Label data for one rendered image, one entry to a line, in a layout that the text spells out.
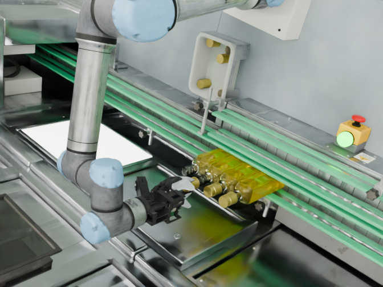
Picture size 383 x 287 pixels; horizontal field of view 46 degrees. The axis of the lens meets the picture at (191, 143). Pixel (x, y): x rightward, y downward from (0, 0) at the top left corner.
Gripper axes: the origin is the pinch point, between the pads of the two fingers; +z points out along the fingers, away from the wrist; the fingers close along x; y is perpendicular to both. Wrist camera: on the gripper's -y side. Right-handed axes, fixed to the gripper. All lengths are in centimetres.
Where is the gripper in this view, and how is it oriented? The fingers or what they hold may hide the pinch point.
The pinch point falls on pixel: (187, 185)
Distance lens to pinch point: 131.2
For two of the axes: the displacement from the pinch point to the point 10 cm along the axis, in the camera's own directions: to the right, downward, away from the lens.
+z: 6.9, -2.0, 7.0
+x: 1.7, -8.9, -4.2
